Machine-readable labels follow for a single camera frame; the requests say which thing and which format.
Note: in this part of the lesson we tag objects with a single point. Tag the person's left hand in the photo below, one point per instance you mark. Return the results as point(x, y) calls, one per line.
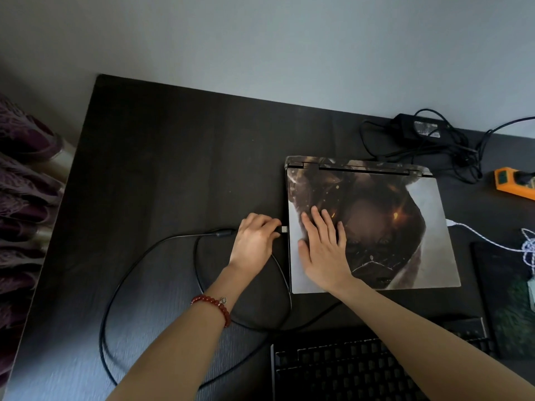
point(250, 246)

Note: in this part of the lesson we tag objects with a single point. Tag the person's right hand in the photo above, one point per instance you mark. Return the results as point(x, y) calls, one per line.
point(328, 258)

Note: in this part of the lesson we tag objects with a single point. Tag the person's right thumb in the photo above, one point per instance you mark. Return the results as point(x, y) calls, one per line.
point(303, 251)

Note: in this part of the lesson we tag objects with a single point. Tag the person's left fingers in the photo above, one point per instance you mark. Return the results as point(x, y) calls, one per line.
point(263, 223)

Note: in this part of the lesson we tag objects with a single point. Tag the person's right little finger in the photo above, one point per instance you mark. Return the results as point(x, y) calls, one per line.
point(342, 235)

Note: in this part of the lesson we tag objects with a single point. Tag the person's right middle finger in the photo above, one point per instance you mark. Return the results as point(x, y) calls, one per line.
point(320, 224)

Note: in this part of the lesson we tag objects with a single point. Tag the laptop with printed lid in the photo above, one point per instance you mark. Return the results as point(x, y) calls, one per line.
point(397, 196)

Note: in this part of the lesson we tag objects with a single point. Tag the person's left forearm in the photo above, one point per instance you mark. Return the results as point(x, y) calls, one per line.
point(188, 346)

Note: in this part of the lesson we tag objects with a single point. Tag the person's right forearm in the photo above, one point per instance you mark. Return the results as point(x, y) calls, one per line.
point(418, 329)

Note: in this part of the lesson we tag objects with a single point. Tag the black keyboard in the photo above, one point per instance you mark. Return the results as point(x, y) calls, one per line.
point(334, 367)

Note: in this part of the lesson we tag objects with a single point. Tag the black power adapter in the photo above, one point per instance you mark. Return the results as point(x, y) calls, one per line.
point(411, 127)

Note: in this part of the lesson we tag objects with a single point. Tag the dark green mouse pad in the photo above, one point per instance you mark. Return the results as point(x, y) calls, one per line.
point(497, 288)

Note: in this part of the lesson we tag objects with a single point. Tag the orange power strip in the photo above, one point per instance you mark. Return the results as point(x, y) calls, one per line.
point(505, 181)

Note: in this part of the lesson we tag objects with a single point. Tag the black plug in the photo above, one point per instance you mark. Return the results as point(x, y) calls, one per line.
point(525, 178)

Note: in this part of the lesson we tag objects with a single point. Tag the small white device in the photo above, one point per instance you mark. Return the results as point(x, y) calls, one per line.
point(531, 292)

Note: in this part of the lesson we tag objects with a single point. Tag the purple curtain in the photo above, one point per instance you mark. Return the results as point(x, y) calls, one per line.
point(21, 196)

